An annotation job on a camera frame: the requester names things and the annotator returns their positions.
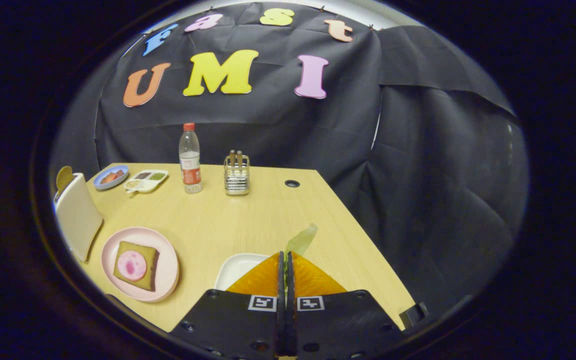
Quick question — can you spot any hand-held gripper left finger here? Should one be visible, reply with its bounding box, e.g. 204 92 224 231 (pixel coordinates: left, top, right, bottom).
169 251 287 358

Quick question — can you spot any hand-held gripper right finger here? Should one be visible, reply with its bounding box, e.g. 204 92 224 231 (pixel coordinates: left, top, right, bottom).
287 251 406 358

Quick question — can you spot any green lettuce leaf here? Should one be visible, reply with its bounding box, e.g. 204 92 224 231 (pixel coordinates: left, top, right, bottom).
285 223 319 257

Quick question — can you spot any small white square dish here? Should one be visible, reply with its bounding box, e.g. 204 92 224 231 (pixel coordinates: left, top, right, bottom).
214 253 271 292

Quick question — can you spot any pink plate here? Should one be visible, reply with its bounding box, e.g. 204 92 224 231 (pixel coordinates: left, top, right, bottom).
100 227 180 303

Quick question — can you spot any toasted bread slice with ham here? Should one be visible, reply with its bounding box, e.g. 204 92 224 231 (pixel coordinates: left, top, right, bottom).
113 241 160 292

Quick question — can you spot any pink ham slice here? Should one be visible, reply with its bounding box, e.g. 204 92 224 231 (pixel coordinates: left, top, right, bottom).
117 250 148 282

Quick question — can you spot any clear red-capped water bottle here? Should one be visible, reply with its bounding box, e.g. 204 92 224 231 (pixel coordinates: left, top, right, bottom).
178 123 203 194

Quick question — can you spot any white divided seed tray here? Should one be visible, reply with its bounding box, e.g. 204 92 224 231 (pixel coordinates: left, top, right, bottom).
123 169 169 195

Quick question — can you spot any white toaster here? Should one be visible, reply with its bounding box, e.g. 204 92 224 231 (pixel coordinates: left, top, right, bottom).
54 172 104 262

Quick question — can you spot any blue plate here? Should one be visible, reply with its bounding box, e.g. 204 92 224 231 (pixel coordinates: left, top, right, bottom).
93 165 130 191

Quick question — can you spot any black backdrop cloth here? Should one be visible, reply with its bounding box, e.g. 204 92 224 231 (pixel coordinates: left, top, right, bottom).
50 2 529 321

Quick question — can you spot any metal wire utensil holder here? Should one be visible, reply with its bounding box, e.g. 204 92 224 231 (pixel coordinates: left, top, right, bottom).
223 152 251 196

